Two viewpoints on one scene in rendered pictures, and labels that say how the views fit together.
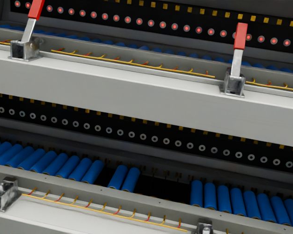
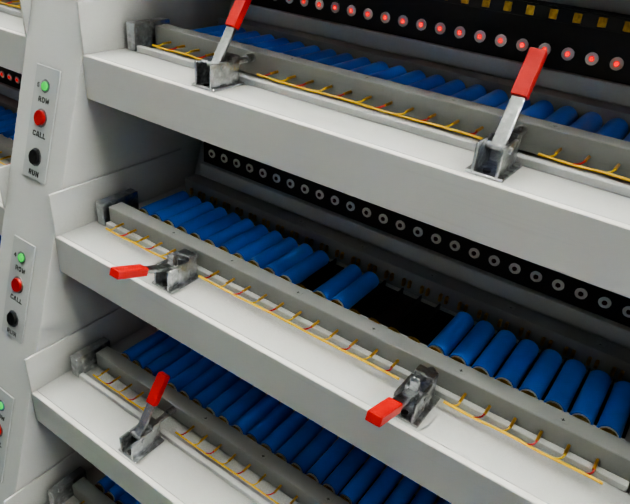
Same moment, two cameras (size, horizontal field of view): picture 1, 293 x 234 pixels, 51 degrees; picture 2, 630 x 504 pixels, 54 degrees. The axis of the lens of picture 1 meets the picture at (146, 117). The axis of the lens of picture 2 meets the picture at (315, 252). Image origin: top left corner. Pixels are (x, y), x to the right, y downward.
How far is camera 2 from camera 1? 19 cm
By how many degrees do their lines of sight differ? 25
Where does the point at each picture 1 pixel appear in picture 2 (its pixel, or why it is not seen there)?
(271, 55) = not seen: outside the picture
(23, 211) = (193, 298)
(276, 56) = not seen: outside the picture
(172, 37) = (472, 57)
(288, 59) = not seen: outside the picture
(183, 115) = (405, 197)
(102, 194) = (296, 298)
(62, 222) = (233, 323)
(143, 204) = (347, 324)
